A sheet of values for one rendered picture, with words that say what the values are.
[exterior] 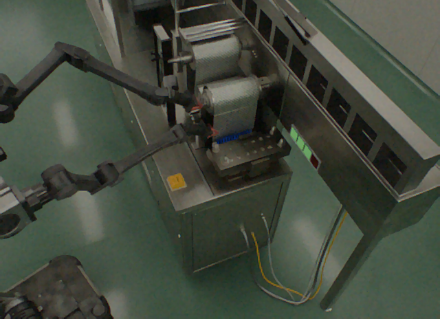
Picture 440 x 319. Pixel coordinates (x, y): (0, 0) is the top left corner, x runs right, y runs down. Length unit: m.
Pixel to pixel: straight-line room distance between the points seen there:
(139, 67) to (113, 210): 1.08
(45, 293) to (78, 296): 0.19
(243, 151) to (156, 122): 0.59
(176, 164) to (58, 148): 1.65
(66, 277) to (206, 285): 0.87
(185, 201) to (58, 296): 0.99
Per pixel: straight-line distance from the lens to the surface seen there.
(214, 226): 2.25
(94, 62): 1.86
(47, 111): 3.95
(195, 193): 2.02
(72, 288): 2.61
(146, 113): 2.41
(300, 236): 3.01
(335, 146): 1.69
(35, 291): 2.67
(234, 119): 2.03
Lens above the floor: 2.56
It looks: 49 degrees down
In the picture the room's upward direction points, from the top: 4 degrees clockwise
